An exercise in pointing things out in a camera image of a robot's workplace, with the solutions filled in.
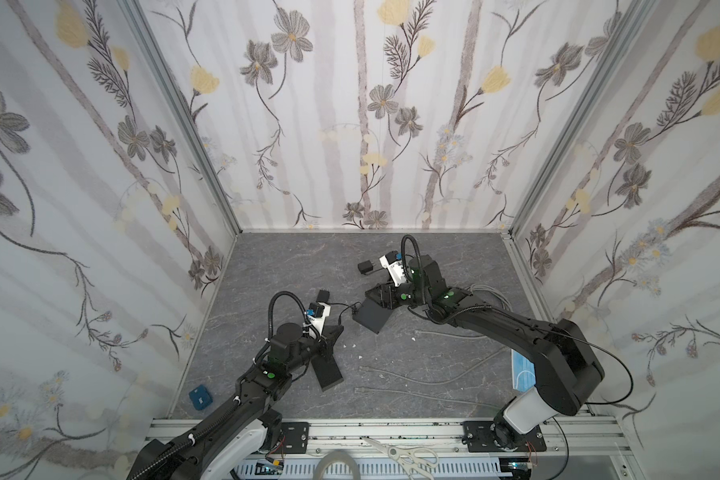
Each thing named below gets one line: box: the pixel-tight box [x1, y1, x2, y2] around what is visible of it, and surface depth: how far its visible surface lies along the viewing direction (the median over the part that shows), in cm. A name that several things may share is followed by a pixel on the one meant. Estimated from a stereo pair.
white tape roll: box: [312, 450, 361, 480], surface depth 72 cm
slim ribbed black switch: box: [311, 354, 344, 392], surface depth 84 cm
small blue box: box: [188, 384, 213, 411], surface depth 80 cm
